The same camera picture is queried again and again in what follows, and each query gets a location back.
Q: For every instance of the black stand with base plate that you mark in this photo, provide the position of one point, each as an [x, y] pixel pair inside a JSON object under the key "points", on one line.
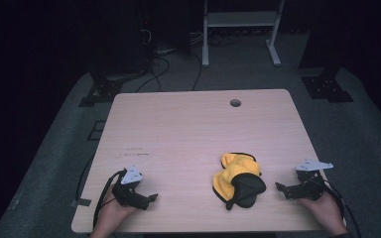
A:
{"points": [[104, 89], [325, 87]]}

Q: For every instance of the grey tape strip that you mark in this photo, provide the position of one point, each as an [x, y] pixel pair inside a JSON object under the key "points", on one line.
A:
{"points": [[80, 202]]}

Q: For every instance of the person's right hand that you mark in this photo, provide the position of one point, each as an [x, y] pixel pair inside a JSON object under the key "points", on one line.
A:
{"points": [[327, 211]]}

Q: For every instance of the person's left hand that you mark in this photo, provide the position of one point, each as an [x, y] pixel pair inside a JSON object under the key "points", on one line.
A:
{"points": [[112, 214]]}

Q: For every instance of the white metal table frame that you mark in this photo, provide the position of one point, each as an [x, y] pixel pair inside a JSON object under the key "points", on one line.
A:
{"points": [[241, 19]]}

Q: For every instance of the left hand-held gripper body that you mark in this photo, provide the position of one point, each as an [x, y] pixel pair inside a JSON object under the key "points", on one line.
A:
{"points": [[130, 193]]}

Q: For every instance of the yellow and black cloth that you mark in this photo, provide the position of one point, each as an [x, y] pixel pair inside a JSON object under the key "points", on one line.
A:
{"points": [[234, 172]]}

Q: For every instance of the dark floor socket box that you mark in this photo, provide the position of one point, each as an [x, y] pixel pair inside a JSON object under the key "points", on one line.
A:
{"points": [[96, 130]]}

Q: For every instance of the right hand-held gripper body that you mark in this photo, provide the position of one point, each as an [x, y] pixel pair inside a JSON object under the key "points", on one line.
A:
{"points": [[306, 191]]}

